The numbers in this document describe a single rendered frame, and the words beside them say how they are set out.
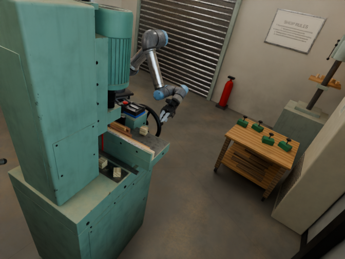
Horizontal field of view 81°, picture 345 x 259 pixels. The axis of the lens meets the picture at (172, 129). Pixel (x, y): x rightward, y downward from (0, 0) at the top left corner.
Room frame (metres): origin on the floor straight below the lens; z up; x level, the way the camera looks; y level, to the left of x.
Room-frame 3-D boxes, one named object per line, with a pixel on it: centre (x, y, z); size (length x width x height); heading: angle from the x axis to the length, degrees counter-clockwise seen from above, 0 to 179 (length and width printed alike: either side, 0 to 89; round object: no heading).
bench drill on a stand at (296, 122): (2.40, -1.58, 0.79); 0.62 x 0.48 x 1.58; 149
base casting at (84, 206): (0.75, 0.38, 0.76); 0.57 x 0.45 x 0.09; 158
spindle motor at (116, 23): (0.87, 0.33, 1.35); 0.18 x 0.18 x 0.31
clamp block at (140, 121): (1.05, 0.26, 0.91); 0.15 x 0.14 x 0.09; 68
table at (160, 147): (0.97, 0.30, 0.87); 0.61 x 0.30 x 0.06; 68
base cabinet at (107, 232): (0.76, 0.38, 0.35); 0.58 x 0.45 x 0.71; 158
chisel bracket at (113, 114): (0.85, 0.34, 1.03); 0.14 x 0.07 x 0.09; 158
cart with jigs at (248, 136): (1.83, -0.95, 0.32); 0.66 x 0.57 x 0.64; 59
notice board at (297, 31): (3.37, -1.38, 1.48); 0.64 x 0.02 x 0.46; 61
